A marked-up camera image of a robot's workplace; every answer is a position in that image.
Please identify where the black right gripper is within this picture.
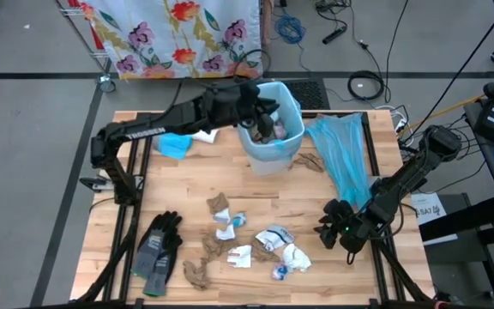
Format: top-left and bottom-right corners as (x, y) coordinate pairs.
(314, 201), (379, 254)

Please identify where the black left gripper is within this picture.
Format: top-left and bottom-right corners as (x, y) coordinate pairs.
(206, 81), (280, 144)

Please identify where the translucent white trash bin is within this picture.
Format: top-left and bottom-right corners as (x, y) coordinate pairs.
(237, 81), (306, 163)

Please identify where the white plastic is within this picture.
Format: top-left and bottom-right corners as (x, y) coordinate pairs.
(281, 243), (312, 273)

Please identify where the white and grey package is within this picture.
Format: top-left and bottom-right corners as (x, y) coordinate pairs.
(255, 225), (295, 252)

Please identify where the pink and blue wrapper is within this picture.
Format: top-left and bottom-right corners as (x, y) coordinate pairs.
(271, 262), (293, 282)

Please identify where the translucent blue trash bag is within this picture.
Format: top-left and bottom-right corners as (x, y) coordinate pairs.
(304, 112), (375, 211)

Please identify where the white paper with red print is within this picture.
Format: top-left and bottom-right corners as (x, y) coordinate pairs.
(226, 245), (253, 270)

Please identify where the folded blue plastic bag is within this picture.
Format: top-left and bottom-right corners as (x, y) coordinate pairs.
(157, 132), (195, 161)

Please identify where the black grid floor mat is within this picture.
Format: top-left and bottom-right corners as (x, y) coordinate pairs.
(292, 79), (331, 111)

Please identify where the white paper sign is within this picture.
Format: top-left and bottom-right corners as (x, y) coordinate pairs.
(412, 191), (448, 227)

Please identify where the tan cloth strip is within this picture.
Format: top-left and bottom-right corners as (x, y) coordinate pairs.
(262, 0), (275, 46)

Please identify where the black power strip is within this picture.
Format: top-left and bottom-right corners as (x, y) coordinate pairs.
(322, 26), (348, 45)

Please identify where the black side cart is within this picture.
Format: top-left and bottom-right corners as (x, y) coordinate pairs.
(418, 192), (494, 309)

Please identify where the floral print curtain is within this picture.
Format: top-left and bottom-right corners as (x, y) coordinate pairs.
(79, 0), (263, 80)

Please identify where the white power strip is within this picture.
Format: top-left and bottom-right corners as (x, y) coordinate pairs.
(375, 105), (409, 134)

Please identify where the grey and black work glove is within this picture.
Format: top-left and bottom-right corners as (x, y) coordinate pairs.
(142, 234), (184, 297)
(131, 210), (184, 280)

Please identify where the metal rack on casters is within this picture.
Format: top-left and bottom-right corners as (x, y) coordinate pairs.
(56, 0), (117, 94)

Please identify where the grey side desk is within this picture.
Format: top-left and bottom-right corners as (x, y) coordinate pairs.
(463, 100), (494, 227)

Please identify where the coiled black cable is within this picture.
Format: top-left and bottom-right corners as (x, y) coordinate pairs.
(347, 70), (386, 102)

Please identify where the coiled blue cable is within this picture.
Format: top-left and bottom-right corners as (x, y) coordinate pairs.
(274, 15), (312, 74)

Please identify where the black cable bundle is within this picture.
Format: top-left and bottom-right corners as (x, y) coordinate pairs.
(314, 0), (353, 21)

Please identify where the grey metal bracket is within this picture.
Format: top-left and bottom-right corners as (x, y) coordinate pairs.
(79, 176), (115, 192)

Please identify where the yellow extension cord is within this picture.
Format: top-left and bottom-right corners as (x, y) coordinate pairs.
(409, 79), (494, 125)

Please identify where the long straight black cable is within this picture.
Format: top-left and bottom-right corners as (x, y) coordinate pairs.
(401, 0), (494, 145)

